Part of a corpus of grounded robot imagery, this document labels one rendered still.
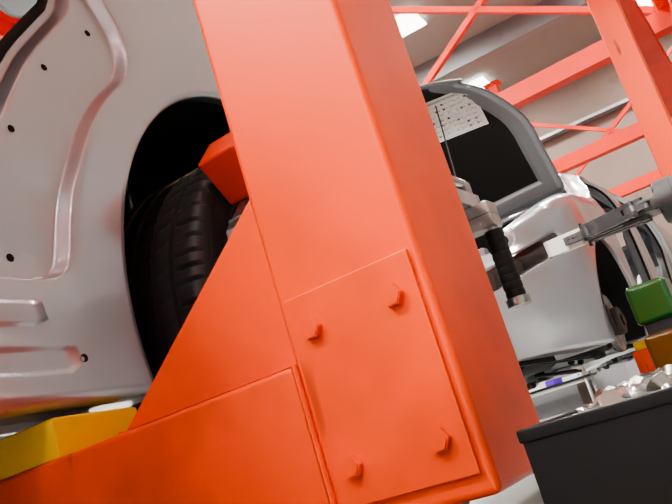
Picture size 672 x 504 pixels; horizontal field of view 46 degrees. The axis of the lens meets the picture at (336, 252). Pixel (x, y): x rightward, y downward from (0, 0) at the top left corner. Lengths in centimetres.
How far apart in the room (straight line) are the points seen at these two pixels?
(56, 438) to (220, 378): 26
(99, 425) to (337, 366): 42
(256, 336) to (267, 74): 26
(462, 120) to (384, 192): 401
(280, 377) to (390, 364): 12
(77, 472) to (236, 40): 51
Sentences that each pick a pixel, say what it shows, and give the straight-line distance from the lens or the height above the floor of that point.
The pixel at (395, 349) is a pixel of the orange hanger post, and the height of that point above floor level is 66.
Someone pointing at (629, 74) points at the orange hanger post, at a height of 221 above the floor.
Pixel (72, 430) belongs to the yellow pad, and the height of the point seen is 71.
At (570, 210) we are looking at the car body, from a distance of 422.
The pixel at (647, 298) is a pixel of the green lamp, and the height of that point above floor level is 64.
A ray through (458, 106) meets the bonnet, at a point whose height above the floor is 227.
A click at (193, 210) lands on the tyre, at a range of 126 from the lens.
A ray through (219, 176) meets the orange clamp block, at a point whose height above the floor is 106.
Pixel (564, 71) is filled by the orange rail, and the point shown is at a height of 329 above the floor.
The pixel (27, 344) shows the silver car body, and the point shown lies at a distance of 103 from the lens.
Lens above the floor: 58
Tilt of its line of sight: 14 degrees up
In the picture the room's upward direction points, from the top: 17 degrees counter-clockwise
